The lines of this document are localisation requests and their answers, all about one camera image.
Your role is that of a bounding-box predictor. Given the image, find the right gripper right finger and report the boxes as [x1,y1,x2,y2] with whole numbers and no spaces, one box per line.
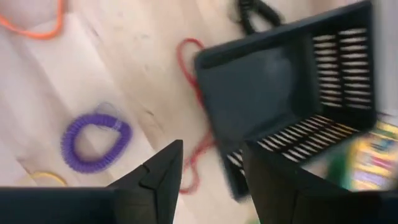
[242,139,398,224]

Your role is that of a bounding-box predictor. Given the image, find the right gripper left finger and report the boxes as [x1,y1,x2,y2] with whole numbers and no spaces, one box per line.
[0,139,184,224]

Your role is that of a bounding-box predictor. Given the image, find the orange rubber band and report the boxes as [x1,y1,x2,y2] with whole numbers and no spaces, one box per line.
[0,0,68,40]

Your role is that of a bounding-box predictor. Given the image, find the black slotted plastic basket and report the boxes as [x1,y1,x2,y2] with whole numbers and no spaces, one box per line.
[194,0,379,203]

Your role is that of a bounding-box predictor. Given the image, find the yellow rubber band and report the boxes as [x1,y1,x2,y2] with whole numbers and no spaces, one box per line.
[29,170,68,187]

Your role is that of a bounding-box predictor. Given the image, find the yellow green crayon box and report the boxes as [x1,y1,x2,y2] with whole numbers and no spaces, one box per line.
[323,113,398,191]

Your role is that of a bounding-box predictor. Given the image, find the black spiral coil bracelet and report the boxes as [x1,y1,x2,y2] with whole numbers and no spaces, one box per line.
[234,0,285,35]

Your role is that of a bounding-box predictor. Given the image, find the purple spiral coil bracelet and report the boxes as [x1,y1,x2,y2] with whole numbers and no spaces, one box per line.
[60,112,134,174]

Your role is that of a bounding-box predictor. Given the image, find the red rubber band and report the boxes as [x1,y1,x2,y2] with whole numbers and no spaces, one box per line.
[176,37,217,195]

